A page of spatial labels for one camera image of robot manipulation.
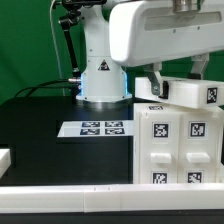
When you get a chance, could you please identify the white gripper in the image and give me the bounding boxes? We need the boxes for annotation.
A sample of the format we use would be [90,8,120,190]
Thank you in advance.
[109,0,224,99]

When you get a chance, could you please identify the white cabinet top box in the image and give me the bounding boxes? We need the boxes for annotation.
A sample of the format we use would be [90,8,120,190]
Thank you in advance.
[135,77,224,109]

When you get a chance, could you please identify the white cabinet door panel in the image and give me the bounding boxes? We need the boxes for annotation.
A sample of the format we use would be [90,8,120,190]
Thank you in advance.
[136,107,180,184]
[178,107,223,184]

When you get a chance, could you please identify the white cabinet body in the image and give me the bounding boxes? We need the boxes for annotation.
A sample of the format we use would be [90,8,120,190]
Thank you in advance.
[133,103,224,184]

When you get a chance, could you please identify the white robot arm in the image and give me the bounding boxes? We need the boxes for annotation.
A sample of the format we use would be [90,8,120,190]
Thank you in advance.
[79,0,224,108]

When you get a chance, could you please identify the white marker base plate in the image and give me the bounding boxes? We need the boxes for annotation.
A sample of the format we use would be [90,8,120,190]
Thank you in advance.
[58,120,134,138]

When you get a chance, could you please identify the black cables on table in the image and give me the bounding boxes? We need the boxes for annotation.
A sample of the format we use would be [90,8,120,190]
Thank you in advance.
[13,78,83,98]

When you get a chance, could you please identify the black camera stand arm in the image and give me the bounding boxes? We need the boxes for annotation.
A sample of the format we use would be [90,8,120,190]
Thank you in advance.
[58,0,111,103]

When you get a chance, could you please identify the white camera cable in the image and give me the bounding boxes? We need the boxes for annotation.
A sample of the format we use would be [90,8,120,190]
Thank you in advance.
[49,0,66,97]

